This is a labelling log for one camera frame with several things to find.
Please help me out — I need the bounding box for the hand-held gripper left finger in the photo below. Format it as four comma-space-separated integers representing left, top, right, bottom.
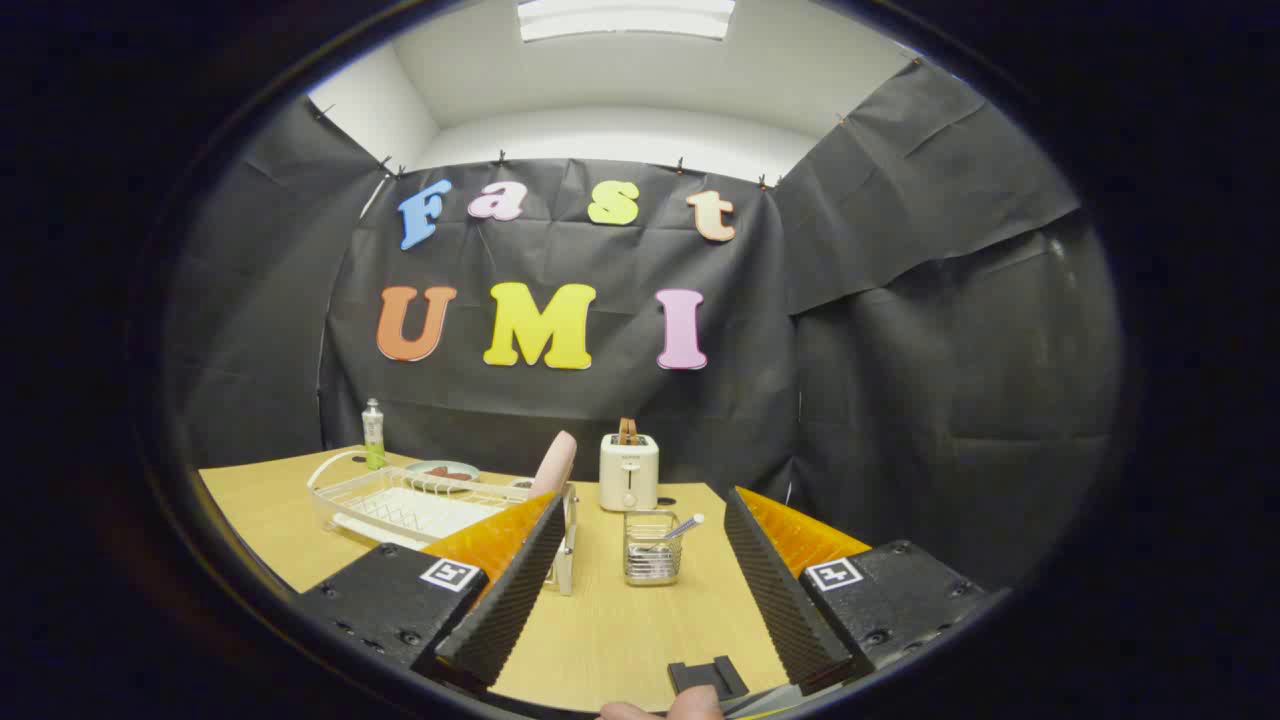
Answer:
298, 490, 569, 691

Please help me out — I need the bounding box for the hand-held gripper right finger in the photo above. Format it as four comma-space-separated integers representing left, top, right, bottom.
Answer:
722, 487, 1011, 696

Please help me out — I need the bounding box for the spoon with blue checked handle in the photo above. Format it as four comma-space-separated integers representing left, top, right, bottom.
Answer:
640, 514, 705, 553

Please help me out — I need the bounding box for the white wire dish rack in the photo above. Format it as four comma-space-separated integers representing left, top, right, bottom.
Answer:
306, 450, 579, 597

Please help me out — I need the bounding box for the metal wire basket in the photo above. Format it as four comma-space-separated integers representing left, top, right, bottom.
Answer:
623, 510, 683, 587

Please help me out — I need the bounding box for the pink plate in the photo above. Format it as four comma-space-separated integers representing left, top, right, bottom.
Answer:
528, 430, 579, 499

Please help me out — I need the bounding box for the light blue oval plate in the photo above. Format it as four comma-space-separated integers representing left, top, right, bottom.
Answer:
404, 460, 481, 494

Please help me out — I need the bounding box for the white toaster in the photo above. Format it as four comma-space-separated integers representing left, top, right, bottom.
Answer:
599, 433, 660, 513

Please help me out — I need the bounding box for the black backdrop cloth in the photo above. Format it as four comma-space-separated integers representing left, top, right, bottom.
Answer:
165, 55, 1121, 591

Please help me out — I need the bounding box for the ceiling light panel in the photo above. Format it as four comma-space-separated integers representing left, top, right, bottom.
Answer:
516, 0, 737, 43

